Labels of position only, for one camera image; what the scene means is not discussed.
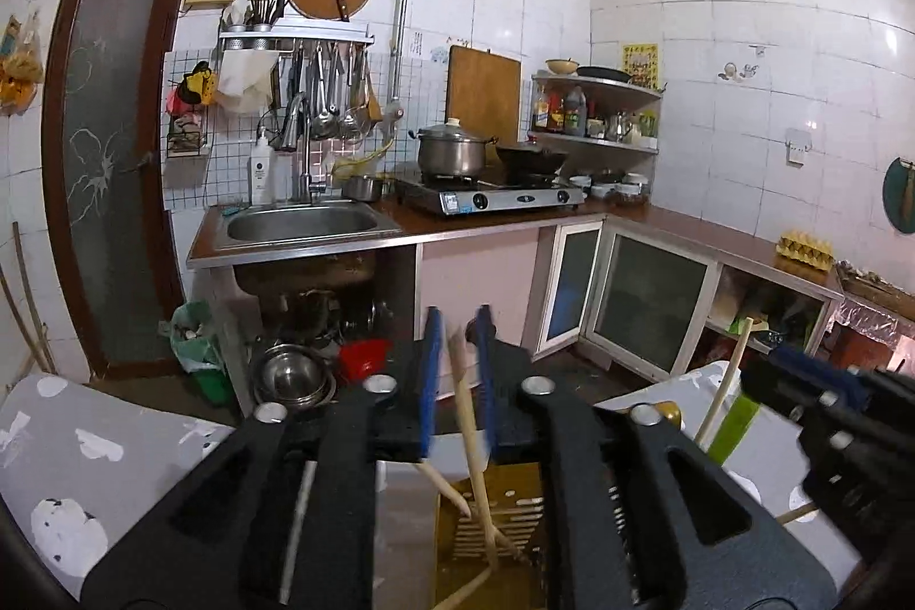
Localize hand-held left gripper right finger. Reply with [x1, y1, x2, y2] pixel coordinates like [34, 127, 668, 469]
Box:
[466, 304, 839, 610]

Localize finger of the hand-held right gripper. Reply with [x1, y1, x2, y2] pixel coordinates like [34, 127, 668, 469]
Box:
[773, 344, 874, 405]
[739, 362, 846, 434]

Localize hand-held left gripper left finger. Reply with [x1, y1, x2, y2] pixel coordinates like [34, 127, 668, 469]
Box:
[80, 306, 444, 610]

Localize green handled peeler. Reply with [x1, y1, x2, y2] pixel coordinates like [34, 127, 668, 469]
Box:
[707, 392, 762, 475]

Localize pale wooden chopstick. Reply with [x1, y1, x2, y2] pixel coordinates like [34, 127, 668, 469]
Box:
[447, 320, 502, 572]
[695, 317, 751, 450]

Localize wooden chopstick holder box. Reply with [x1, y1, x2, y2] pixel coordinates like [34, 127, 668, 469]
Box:
[416, 461, 534, 610]

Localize yellow slotted cutlery holder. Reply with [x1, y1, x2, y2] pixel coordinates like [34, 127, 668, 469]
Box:
[432, 402, 683, 610]

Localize red cabinet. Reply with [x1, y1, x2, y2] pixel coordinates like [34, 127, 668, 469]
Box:
[822, 324, 898, 372]

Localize clear plastic cover sheet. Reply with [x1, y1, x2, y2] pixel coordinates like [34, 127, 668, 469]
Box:
[829, 296, 915, 348]

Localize red plastic basin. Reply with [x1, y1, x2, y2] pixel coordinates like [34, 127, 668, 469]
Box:
[336, 338, 391, 386]

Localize thick wooden board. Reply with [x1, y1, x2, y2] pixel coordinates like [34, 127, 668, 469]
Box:
[836, 263, 915, 304]

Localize pale sack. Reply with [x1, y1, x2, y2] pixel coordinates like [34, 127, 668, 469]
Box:
[709, 285, 745, 332]

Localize narrow glass cabinet door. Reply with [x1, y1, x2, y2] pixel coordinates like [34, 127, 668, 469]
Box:
[536, 220, 605, 357]

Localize yellow egg carton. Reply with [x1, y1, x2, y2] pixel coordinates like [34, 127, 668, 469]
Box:
[777, 229, 836, 264]

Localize stack of steel bowls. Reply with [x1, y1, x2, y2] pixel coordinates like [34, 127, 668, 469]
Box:
[253, 344, 337, 411]

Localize wide glass cabinet door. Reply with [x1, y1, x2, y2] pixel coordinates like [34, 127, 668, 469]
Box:
[586, 224, 716, 382]

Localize steel gas stove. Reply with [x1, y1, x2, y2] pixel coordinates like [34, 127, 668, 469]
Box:
[395, 174, 587, 217]

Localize green round board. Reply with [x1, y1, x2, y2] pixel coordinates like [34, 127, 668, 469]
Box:
[882, 156, 915, 236]

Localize brown topped kitchen counter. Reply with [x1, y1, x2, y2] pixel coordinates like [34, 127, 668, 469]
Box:
[187, 197, 848, 411]

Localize steel sink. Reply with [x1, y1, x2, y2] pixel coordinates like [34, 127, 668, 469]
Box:
[187, 199, 407, 304]

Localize small steel pot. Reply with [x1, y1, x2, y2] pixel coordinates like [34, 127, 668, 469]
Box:
[341, 174, 385, 204]

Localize black wok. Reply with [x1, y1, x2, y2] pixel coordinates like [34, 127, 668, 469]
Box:
[493, 144, 571, 186]

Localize cluster of bowls and dishes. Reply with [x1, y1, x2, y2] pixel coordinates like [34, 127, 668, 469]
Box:
[568, 170, 653, 204]

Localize steel pot with lid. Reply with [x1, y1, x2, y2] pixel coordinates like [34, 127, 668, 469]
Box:
[409, 117, 499, 180]

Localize green trash bin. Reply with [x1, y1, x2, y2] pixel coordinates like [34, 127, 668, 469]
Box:
[170, 301, 233, 404]

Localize steel faucet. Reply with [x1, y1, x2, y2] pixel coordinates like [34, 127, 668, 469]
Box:
[282, 91, 333, 205]

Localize white soap pump bottle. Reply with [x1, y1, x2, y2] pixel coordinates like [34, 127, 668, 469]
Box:
[248, 126, 276, 207]

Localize large dark sauce bottle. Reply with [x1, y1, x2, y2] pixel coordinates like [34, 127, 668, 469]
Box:
[564, 85, 589, 137]

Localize rectangular wooden cutting board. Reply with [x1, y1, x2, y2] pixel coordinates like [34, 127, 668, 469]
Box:
[447, 45, 523, 146]

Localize metal teapot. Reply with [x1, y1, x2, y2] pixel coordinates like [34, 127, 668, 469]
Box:
[607, 111, 642, 144]

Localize row of hanging kitchen tools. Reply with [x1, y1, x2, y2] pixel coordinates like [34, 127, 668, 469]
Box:
[275, 45, 383, 150]

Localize metal corner shelf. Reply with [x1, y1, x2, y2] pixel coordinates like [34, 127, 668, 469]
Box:
[529, 73, 666, 155]

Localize grey bear printed tablecloth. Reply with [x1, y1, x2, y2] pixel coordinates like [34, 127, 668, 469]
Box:
[0, 360, 869, 610]

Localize white hanging cloth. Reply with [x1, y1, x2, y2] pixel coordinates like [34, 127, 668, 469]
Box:
[216, 51, 276, 115]

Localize red and yellow cloths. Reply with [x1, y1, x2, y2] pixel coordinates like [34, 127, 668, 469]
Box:
[166, 63, 217, 114]

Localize brown frosted glass door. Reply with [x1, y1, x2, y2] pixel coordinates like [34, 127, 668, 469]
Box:
[41, 0, 203, 382]

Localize metal rack cutlery cup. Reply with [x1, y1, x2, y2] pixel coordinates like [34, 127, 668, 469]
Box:
[239, 0, 288, 32]

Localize wooden stick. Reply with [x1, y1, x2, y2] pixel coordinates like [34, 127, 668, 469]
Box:
[13, 222, 54, 374]
[0, 267, 47, 375]

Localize hanging bag of yellow items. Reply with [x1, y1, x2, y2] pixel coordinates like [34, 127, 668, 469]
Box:
[0, 13, 45, 114]

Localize yellow hose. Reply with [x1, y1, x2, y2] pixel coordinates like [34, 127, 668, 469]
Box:
[330, 133, 396, 180]

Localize wire wall basket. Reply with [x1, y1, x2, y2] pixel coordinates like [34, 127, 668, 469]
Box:
[166, 113, 212, 158]

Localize yellow wall poster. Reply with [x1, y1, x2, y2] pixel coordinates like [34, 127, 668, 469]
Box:
[620, 43, 660, 89]

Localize metal wall rack shelf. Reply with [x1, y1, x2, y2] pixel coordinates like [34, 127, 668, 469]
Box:
[216, 17, 376, 55]

